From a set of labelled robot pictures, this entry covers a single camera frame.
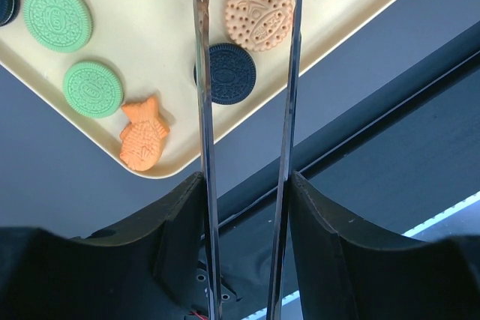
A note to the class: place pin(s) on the orange fish cookie left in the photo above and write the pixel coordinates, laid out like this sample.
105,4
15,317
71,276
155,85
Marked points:
143,138

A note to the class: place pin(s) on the green cookie lower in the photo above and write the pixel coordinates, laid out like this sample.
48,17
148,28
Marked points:
92,89

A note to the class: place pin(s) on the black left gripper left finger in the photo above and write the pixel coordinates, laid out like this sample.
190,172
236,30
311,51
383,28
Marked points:
142,267

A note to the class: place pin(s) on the green cookie upper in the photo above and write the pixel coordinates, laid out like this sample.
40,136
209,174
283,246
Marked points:
59,25

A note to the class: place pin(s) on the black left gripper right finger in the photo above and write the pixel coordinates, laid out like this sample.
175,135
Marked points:
350,268

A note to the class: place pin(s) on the yellow serving tray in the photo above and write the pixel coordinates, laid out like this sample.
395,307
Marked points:
150,44

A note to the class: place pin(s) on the green cookie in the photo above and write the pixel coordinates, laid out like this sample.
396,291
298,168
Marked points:
92,89
59,25

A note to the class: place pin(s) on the tan dotted round cookie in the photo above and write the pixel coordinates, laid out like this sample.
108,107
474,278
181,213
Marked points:
258,25

